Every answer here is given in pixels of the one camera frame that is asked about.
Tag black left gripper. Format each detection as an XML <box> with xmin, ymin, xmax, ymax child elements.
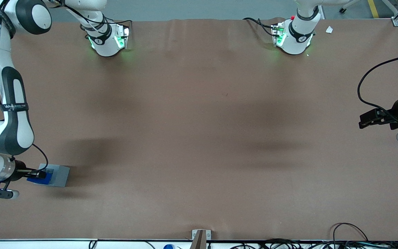
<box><xmin>359</xmin><ymin>94</ymin><xmax>398</xmax><ymax>131</ymax></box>

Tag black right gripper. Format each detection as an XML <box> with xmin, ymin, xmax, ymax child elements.
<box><xmin>12</xmin><ymin>159</ymin><xmax>47</xmax><ymax>181</ymax></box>

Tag blue plastic part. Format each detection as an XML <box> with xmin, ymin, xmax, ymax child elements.
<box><xmin>26</xmin><ymin>168</ymin><xmax>54</xmax><ymax>185</ymax></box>

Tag gray square base block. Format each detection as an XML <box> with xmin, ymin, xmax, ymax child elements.
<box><xmin>38</xmin><ymin>164</ymin><xmax>70</xmax><ymax>187</ymax></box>

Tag brown table cover sheet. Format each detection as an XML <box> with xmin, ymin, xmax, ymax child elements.
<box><xmin>0</xmin><ymin>17</ymin><xmax>398</xmax><ymax>241</ymax></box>

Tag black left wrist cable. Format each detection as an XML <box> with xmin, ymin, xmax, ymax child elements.
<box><xmin>357</xmin><ymin>54</ymin><xmax>398</xmax><ymax>120</ymax></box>

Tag black looped cable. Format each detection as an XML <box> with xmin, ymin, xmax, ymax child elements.
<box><xmin>332</xmin><ymin>223</ymin><xmax>369</xmax><ymax>241</ymax></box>

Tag black cable bundle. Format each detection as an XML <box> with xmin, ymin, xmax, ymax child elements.
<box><xmin>232</xmin><ymin>238</ymin><xmax>398</xmax><ymax>249</ymax></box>

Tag black left arm base cable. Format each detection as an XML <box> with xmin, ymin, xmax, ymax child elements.
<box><xmin>243</xmin><ymin>17</ymin><xmax>279</xmax><ymax>38</ymax></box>

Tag black arm base cable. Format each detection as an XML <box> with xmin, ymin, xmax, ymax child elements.
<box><xmin>49</xmin><ymin>0</ymin><xmax>133</xmax><ymax>39</ymax></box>
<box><xmin>243</xmin><ymin>17</ymin><xmax>279</xmax><ymax>38</ymax></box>

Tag black right arm base cable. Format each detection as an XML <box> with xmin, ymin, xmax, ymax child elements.
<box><xmin>49</xmin><ymin>0</ymin><xmax>133</xmax><ymax>39</ymax></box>

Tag metal camera post bracket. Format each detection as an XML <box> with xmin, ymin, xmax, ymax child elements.
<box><xmin>191</xmin><ymin>229</ymin><xmax>212</xmax><ymax>249</ymax></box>

